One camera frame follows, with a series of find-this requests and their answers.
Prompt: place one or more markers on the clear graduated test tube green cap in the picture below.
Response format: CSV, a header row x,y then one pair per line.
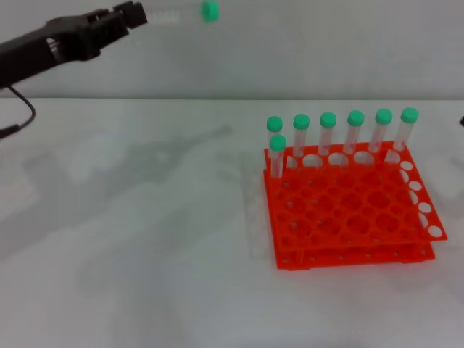
x,y
209,11

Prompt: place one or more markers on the orange plastic test tube rack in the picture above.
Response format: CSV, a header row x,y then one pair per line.
x,y
344,203

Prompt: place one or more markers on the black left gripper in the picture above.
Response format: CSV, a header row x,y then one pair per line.
x,y
79,40

